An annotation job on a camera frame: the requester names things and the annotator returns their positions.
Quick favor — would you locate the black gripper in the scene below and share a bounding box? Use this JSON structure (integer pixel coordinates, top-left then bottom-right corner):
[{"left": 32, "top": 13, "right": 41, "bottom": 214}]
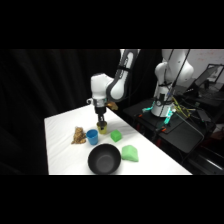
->
[{"left": 94, "top": 105, "right": 108, "bottom": 130}]

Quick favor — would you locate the yellow plastic cup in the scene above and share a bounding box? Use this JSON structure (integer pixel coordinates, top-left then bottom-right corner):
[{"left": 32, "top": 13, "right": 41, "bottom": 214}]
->
[{"left": 96, "top": 121, "right": 109, "bottom": 136}]

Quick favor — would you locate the blue plastic cup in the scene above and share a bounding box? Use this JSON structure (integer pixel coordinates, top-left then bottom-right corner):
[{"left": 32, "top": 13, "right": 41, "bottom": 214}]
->
[{"left": 86, "top": 129, "right": 99, "bottom": 146}]

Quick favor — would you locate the black bowl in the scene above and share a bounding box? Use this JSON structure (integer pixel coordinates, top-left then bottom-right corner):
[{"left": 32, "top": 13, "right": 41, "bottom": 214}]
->
[{"left": 87, "top": 143, "right": 122, "bottom": 175}]

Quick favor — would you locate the small green block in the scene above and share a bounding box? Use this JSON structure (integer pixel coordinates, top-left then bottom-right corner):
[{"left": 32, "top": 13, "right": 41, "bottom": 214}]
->
[{"left": 110, "top": 129, "right": 123, "bottom": 143}]

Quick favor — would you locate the brown plush toy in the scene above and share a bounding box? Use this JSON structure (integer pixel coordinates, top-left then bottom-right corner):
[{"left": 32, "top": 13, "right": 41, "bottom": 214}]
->
[{"left": 71, "top": 126, "right": 88, "bottom": 145}]

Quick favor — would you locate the green base light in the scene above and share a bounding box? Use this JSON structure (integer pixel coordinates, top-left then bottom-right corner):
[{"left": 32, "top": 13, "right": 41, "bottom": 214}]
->
[{"left": 162, "top": 108, "right": 174, "bottom": 128}]

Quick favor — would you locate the black curtain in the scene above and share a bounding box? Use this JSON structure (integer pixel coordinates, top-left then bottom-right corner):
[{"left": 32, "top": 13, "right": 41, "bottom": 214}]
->
[{"left": 0, "top": 49, "right": 158, "bottom": 175}]

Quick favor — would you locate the black robot stand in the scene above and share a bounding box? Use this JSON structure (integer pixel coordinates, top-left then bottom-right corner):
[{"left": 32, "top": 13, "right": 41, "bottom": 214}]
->
[{"left": 122, "top": 97, "right": 206, "bottom": 155}]

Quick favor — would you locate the brown cable tag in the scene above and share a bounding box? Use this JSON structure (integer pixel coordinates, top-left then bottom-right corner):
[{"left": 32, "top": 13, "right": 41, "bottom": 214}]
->
[{"left": 106, "top": 101, "right": 120, "bottom": 111}]

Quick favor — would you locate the yellow-green cable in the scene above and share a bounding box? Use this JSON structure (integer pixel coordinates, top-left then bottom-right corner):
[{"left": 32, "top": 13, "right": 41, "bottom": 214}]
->
[{"left": 172, "top": 101, "right": 194, "bottom": 120}]

